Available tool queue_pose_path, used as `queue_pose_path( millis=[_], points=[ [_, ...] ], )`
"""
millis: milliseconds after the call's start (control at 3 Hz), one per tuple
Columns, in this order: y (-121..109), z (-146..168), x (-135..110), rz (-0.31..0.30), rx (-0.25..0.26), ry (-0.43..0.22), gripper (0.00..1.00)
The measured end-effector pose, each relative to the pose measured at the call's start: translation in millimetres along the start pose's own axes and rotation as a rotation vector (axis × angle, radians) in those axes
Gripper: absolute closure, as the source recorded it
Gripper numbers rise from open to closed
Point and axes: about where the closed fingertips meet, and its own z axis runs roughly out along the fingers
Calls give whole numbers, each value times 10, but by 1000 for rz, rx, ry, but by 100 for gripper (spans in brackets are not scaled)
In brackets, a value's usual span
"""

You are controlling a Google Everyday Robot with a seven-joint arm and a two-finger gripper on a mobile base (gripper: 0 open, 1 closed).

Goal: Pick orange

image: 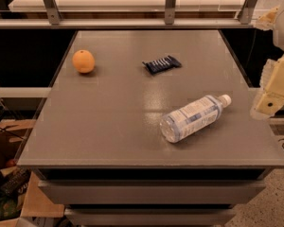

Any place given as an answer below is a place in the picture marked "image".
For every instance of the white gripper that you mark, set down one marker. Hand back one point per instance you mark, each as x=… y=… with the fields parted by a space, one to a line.
x=272 y=79

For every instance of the orange fruit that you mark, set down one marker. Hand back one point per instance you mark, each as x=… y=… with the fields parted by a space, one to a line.
x=83 y=61

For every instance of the dark blue snack packet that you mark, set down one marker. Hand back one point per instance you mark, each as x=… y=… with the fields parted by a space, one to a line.
x=162 y=65

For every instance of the clear plastic water bottle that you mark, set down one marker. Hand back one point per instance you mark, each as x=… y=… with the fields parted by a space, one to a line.
x=181 y=123

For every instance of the grey table drawer cabinet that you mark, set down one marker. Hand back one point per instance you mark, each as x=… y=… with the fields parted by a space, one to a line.
x=98 y=150

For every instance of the cardboard box with clutter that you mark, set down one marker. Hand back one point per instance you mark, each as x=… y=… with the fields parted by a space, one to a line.
x=22 y=204

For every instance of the metal shelf frame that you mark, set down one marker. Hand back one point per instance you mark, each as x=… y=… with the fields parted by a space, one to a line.
x=133 y=14

